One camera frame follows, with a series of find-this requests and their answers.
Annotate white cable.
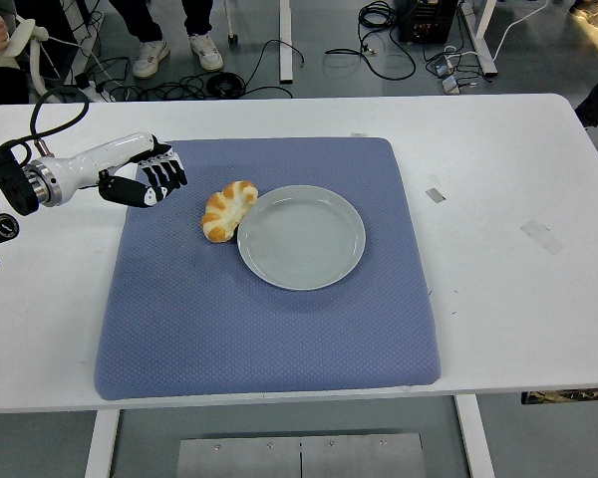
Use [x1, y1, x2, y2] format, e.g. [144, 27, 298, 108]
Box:
[492, 0, 549, 60]

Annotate person's shoes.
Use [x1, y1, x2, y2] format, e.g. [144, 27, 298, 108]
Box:
[569, 0, 598, 27]

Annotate white pole with caster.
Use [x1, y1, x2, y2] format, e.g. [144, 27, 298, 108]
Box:
[222, 0, 240, 47]

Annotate standing person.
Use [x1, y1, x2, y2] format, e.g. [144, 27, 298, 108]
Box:
[108, 0, 224, 80]

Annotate long black floor cable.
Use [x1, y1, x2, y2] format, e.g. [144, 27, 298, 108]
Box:
[241, 39, 308, 100]

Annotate looped black cable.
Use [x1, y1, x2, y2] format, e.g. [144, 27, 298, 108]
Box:
[325, 0, 418, 81]

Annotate grey round plate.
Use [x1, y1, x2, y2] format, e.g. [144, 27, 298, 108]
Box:
[236, 184, 368, 292]

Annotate white table leg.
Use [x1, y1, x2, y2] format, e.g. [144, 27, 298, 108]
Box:
[84, 408, 122, 478]
[453, 393, 497, 478]

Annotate black equipment box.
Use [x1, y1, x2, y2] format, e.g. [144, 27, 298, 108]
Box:
[397, 0, 458, 44]

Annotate white desk leg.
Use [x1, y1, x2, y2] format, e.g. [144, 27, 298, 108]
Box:
[277, 0, 294, 84]

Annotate golden croissant bread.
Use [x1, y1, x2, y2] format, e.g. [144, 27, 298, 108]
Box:
[200, 180, 260, 244]

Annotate white power strip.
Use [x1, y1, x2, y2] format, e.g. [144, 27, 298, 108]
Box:
[76, 79, 117, 105]

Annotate blue quilted mat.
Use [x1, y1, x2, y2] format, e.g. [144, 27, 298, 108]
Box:
[93, 136, 441, 402]

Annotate large clear tape piece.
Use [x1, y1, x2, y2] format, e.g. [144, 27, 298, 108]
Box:
[519, 219, 565, 256]

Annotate white chair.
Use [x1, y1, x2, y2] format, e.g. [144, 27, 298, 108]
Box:
[7, 17, 64, 105]

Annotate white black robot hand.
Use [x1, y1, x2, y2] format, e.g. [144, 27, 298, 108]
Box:
[49, 131, 189, 209]

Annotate white desk foot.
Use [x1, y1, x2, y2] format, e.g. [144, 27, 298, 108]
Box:
[458, 0, 499, 77]

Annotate coiled black cable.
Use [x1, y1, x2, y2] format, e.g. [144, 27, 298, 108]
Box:
[206, 72, 244, 100]

